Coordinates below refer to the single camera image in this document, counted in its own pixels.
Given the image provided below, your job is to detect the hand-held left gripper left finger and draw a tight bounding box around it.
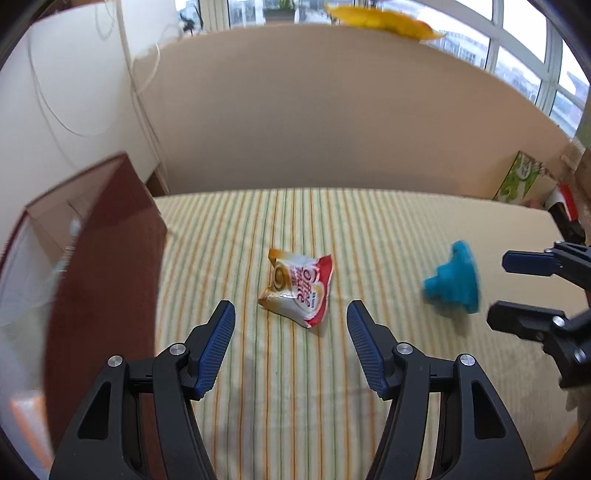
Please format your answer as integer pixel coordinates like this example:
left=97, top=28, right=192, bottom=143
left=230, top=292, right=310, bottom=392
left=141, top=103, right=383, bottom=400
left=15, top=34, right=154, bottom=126
left=48, top=300, right=237, bottom=480

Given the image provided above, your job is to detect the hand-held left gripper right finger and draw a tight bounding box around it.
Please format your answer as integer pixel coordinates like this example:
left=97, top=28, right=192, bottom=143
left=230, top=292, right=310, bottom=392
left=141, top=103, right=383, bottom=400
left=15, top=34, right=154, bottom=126
left=346, top=300, right=534, bottom=480

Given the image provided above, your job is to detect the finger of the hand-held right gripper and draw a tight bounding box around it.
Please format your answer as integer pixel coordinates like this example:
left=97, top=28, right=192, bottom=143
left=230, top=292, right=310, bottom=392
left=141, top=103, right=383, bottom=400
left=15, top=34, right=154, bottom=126
left=502, top=242, right=591, bottom=292
left=487, top=300, right=591, bottom=388

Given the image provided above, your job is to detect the blue silicone funnel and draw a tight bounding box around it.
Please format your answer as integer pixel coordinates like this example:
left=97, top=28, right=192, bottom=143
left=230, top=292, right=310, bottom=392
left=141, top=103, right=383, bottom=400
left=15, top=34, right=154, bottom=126
left=422, top=240, right=482, bottom=315

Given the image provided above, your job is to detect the red and white sachet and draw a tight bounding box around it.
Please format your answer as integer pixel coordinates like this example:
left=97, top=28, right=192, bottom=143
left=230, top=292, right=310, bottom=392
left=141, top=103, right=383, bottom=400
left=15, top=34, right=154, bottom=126
left=257, top=248, right=334, bottom=328

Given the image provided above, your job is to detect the dark red cardboard box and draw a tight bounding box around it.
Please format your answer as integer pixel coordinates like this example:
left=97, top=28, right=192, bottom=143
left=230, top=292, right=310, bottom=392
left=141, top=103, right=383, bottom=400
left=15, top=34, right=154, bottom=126
left=0, top=152, right=168, bottom=480

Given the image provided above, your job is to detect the dark cloth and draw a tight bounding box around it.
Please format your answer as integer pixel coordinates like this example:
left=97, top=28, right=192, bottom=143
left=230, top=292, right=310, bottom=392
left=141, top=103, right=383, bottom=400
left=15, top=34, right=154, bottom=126
left=549, top=203, right=588, bottom=246

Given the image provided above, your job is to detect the red packet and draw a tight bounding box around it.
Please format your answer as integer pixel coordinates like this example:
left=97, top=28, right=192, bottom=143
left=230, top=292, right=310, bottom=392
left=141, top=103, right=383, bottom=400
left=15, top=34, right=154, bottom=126
left=545, top=182, right=581, bottom=221

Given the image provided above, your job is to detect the green printed box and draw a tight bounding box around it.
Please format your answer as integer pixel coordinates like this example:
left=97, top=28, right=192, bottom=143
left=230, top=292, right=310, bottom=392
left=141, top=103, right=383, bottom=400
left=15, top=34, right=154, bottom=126
left=492, top=151, right=546, bottom=204

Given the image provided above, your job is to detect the striped table cloth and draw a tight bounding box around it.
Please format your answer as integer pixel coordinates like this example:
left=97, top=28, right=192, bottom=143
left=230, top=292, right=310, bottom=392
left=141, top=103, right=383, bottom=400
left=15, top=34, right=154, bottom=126
left=150, top=187, right=583, bottom=480

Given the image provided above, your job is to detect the window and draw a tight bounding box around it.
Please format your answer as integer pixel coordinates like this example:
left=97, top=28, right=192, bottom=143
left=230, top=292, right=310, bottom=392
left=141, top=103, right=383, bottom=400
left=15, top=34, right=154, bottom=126
left=175, top=0, right=591, bottom=136

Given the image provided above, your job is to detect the beige backboard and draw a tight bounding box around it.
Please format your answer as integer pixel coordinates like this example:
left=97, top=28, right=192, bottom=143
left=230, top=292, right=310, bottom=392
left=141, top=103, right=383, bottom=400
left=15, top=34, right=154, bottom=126
left=129, top=23, right=579, bottom=209

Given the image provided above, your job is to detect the yellow bag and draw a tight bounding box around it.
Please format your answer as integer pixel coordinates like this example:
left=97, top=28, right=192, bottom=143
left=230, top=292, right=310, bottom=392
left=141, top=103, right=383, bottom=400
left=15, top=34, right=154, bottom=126
left=323, top=4, right=448, bottom=45

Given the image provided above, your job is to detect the white cable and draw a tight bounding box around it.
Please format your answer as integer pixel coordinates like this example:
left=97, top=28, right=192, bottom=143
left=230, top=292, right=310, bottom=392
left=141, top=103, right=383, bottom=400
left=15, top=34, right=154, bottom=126
left=27, top=0, right=169, bottom=195

